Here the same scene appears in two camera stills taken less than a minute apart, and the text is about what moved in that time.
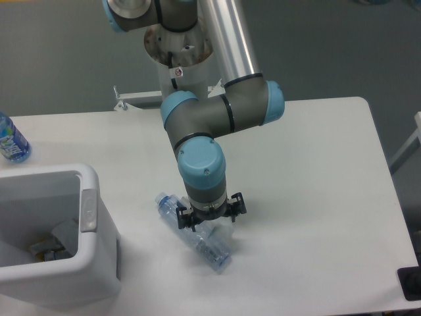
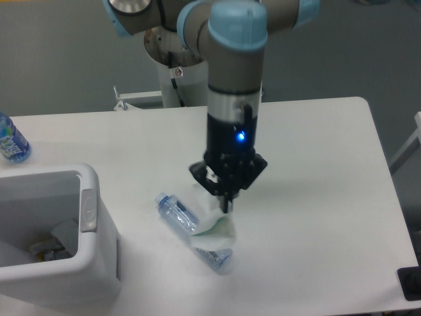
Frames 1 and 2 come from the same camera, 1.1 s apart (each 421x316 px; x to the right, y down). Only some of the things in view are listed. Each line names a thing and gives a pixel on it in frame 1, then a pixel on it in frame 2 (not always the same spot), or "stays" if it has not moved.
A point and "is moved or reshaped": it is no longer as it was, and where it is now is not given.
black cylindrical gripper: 199,215 -> 231,145
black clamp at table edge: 410,281 stays
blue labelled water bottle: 14,146 stays
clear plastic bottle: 200,240 is moved or reshaped
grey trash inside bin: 62,244 stays
